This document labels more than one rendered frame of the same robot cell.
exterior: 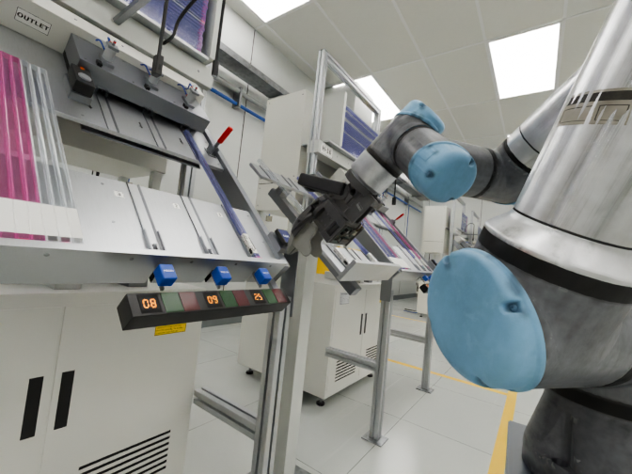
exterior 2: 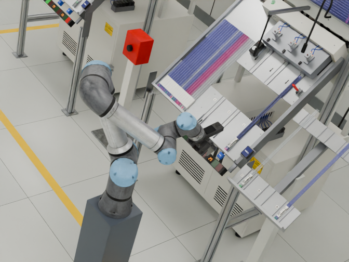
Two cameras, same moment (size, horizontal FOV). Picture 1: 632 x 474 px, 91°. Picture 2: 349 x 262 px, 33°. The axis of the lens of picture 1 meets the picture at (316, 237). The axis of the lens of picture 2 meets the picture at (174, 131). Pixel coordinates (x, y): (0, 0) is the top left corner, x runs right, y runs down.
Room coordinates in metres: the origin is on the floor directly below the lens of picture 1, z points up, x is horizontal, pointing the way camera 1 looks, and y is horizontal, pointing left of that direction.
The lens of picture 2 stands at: (0.69, -2.22, 2.38)
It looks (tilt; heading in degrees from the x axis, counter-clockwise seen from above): 35 degrees down; 96
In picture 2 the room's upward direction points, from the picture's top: 17 degrees clockwise
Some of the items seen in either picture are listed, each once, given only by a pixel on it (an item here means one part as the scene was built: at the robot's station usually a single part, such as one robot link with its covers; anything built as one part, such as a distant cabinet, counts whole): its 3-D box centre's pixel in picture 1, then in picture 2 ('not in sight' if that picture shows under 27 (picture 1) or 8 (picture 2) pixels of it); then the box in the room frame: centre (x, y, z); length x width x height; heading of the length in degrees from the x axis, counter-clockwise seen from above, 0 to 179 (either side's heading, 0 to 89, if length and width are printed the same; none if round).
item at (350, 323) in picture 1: (347, 276); not in sight; (1.94, -0.22, 0.65); 1.01 x 0.73 x 1.29; 54
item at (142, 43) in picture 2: not in sight; (127, 90); (0.00, 0.82, 0.39); 0.24 x 0.24 x 0.78; 54
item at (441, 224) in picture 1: (449, 258); not in sight; (4.93, -2.13, 0.95); 1.36 x 0.82 x 1.90; 54
